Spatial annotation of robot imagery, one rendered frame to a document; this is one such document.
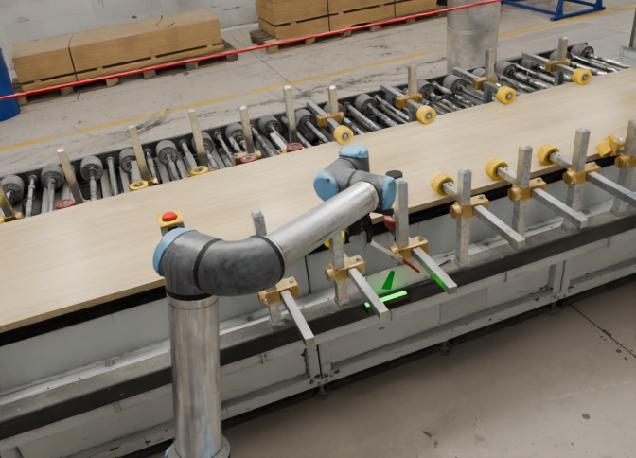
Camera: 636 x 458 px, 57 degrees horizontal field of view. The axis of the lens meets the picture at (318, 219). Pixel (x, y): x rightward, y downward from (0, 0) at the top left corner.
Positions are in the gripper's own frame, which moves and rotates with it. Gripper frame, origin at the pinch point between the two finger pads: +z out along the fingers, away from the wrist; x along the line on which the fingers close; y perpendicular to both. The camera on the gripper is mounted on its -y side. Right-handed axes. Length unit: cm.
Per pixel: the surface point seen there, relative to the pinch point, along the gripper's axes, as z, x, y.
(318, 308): 26.8, -8.6, 16.8
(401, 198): -10.8, -6.4, -16.6
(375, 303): 11.1, 15.0, 4.5
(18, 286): 7, -46, 115
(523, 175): -6, -6, -66
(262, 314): 35, -25, 35
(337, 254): 4.0, -6.4, 8.3
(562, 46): -9, -116, -173
